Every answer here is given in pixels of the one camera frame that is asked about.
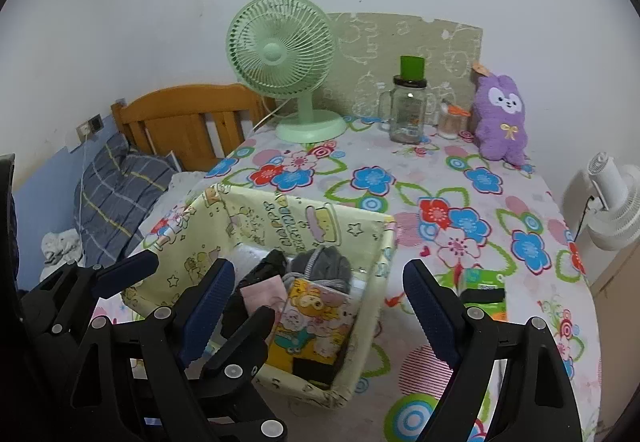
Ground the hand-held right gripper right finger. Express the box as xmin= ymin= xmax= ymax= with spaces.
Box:
xmin=403 ymin=259 xmax=583 ymax=442

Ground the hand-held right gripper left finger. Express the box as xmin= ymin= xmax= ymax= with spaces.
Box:
xmin=72 ymin=259 xmax=236 ymax=442

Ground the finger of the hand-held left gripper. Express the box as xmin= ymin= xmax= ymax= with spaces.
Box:
xmin=200 ymin=306 xmax=289 ymax=442
xmin=22 ymin=251 xmax=160 ymax=349

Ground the pink floral tissue pack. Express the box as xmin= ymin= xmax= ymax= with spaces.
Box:
xmin=240 ymin=275 xmax=289 ymax=319

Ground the green orange tissue pack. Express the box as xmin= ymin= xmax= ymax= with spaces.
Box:
xmin=452 ymin=267 xmax=507 ymax=323

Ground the black cloth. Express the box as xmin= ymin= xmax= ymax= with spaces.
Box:
xmin=222 ymin=249 xmax=289 ymax=339

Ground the yellow cartoon tissue pack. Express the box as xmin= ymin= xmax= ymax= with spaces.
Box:
xmin=266 ymin=282 xmax=359 ymax=379

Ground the grey knit sock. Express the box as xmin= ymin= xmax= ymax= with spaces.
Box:
xmin=290 ymin=245 xmax=354 ymax=296

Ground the yellow cartoon fabric storage box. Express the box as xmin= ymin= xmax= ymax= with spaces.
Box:
xmin=122 ymin=182 xmax=399 ymax=411

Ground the crumpled white cloth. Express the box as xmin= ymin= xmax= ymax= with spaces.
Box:
xmin=41 ymin=229 xmax=82 ymax=269

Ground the grey plaid pillow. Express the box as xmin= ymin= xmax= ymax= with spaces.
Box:
xmin=75 ymin=132 xmax=179 ymax=268

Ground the floral tablecloth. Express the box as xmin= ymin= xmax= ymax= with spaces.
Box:
xmin=92 ymin=115 xmax=601 ymax=442

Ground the wooden bed headboard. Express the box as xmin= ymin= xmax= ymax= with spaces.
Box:
xmin=111 ymin=83 xmax=277 ymax=172

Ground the small jar with orange lid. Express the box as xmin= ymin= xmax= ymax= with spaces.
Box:
xmin=438 ymin=101 xmax=471 ymax=141

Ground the glass jar with green lid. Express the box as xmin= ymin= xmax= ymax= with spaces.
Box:
xmin=377 ymin=55 xmax=439 ymax=145

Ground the purple plush bunny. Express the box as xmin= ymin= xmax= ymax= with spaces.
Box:
xmin=470 ymin=64 xmax=532 ymax=167

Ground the white standing fan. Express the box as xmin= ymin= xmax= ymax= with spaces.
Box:
xmin=560 ymin=152 xmax=640 ymax=252

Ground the green desk fan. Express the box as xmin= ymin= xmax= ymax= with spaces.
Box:
xmin=225 ymin=0 xmax=347 ymax=144

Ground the green patterned board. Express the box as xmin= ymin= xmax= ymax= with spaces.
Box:
xmin=327 ymin=12 xmax=485 ymax=124

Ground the wall socket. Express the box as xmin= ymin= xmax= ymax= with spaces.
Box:
xmin=75 ymin=113 xmax=104 ymax=144

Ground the black fan cable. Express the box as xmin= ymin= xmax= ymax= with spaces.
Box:
xmin=572 ymin=195 xmax=599 ymax=244

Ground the white fan cable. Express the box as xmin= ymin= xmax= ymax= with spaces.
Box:
xmin=252 ymin=100 xmax=289 ymax=131

